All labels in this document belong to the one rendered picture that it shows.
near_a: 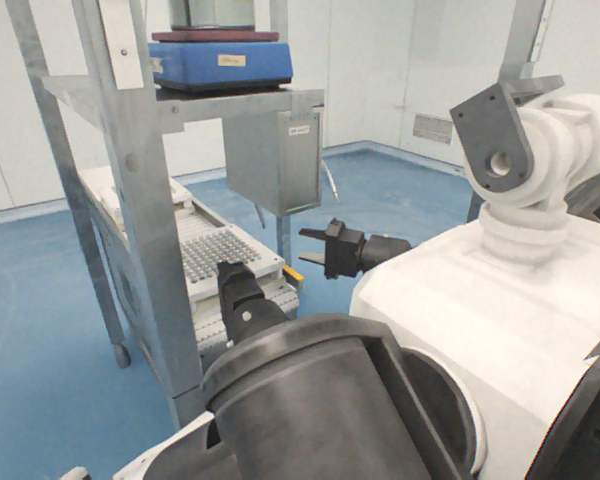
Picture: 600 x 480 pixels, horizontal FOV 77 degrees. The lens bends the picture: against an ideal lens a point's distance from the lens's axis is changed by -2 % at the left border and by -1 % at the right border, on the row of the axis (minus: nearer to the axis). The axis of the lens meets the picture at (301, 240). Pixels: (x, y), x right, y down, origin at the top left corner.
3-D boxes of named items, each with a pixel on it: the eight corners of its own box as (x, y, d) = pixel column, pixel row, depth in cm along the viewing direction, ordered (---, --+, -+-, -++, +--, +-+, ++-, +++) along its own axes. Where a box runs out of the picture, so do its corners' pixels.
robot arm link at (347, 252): (322, 230, 69) (389, 242, 65) (337, 210, 77) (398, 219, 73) (320, 287, 75) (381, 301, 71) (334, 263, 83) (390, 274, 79)
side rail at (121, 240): (193, 338, 74) (190, 326, 72) (185, 342, 73) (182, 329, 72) (74, 170, 167) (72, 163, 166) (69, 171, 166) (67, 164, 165)
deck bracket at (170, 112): (192, 134, 54) (187, 101, 52) (156, 140, 51) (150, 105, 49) (183, 131, 56) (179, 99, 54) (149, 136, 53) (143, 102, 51)
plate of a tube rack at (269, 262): (144, 256, 92) (142, 249, 91) (234, 229, 105) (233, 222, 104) (183, 307, 75) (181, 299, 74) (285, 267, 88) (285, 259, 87)
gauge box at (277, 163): (322, 206, 79) (325, 105, 70) (279, 219, 73) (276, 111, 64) (265, 178, 95) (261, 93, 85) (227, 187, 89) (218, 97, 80)
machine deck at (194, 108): (324, 110, 70) (325, 88, 68) (104, 141, 50) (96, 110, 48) (191, 83, 114) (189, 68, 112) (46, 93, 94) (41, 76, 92)
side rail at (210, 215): (304, 290, 88) (304, 278, 87) (298, 292, 87) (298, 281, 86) (136, 160, 182) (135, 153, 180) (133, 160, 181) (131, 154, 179)
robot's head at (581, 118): (598, 214, 30) (645, 97, 26) (540, 253, 25) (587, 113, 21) (516, 191, 35) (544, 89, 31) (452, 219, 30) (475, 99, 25)
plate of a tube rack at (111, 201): (193, 199, 125) (192, 193, 124) (114, 217, 112) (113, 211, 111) (168, 179, 142) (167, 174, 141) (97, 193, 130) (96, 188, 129)
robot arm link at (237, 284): (200, 270, 57) (227, 316, 48) (259, 255, 61) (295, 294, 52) (210, 334, 63) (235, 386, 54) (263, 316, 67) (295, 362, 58)
